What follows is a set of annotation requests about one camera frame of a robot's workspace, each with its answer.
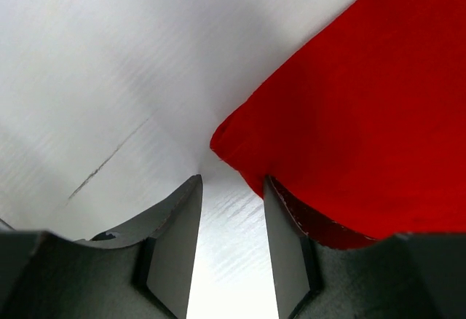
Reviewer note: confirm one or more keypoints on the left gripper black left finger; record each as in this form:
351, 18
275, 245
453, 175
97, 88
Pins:
141, 268

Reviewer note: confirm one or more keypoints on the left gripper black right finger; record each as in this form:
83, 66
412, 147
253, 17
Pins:
324, 270

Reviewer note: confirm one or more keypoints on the red polo shirt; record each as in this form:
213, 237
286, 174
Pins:
364, 125

